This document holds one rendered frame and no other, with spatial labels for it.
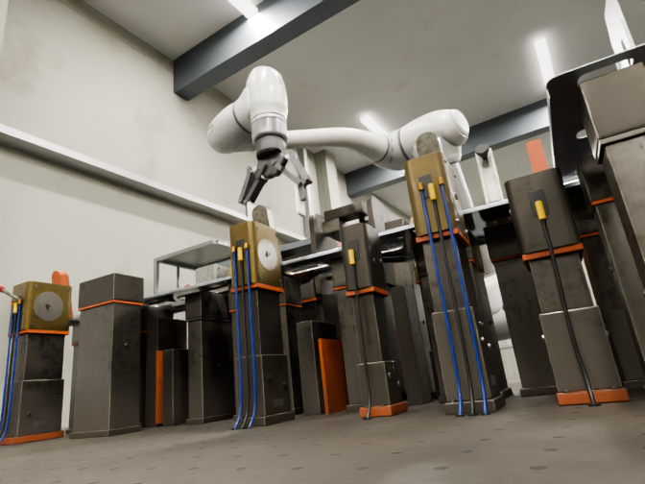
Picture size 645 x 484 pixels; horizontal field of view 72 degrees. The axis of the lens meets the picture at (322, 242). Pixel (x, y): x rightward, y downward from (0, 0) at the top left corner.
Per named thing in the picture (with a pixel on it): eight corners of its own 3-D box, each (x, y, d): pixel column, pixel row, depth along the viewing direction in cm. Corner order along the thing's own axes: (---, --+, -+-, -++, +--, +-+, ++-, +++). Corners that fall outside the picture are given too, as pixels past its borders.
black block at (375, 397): (350, 423, 61) (327, 224, 70) (377, 416, 70) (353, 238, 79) (386, 422, 59) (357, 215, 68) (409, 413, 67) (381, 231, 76)
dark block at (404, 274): (411, 399, 98) (383, 222, 111) (420, 397, 104) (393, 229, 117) (433, 398, 96) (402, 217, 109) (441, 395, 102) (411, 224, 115)
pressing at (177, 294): (38, 324, 121) (38, 318, 121) (111, 328, 140) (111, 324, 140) (635, 169, 62) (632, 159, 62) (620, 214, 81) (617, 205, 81)
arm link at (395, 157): (361, 136, 154) (393, 120, 146) (391, 149, 167) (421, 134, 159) (367, 172, 151) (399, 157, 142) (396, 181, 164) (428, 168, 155)
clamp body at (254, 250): (221, 433, 69) (214, 224, 80) (266, 423, 79) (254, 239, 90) (255, 431, 66) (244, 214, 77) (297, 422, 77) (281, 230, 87)
